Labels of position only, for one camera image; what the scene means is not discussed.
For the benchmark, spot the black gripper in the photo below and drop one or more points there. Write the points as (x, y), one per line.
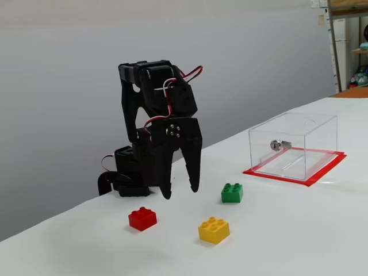
(188, 135)

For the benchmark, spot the yellow lego brick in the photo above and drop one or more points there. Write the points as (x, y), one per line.
(214, 233)

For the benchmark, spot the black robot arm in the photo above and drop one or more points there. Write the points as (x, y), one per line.
(129, 115)

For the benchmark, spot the green lego brick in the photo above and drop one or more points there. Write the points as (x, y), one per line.
(231, 194)

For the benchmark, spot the red lego brick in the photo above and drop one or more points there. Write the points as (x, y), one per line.
(142, 220)

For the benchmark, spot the transparent plastic box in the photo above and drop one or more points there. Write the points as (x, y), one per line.
(316, 135)

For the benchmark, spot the black table clamp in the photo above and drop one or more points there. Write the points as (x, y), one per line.
(103, 184)

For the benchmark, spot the red tape square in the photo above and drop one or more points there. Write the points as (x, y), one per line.
(276, 177)

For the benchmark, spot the silver cam lock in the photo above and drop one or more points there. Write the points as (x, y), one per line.
(275, 145)

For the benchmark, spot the metal shelf rack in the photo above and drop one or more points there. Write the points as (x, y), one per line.
(336, 57)

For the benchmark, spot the brown wooden table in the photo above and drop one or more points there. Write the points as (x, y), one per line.
(356, 92)

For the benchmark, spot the red capped bottle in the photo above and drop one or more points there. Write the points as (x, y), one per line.
(353, 83)

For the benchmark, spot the white cabinet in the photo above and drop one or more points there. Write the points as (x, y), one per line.
(343, 57)

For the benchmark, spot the clear plastic bag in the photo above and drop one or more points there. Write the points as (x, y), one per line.
(362, 79)

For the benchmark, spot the yellowish paper note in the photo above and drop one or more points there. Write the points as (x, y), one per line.
(321, 19)

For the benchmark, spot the white label strip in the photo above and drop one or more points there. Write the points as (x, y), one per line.
(328, 21)

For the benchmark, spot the white paper label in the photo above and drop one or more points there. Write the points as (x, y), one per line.
(314, 3)

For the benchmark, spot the wooden shelf board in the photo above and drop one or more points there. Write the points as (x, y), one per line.
(359, 51)

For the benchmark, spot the teal object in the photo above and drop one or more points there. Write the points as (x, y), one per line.
(364, 46)

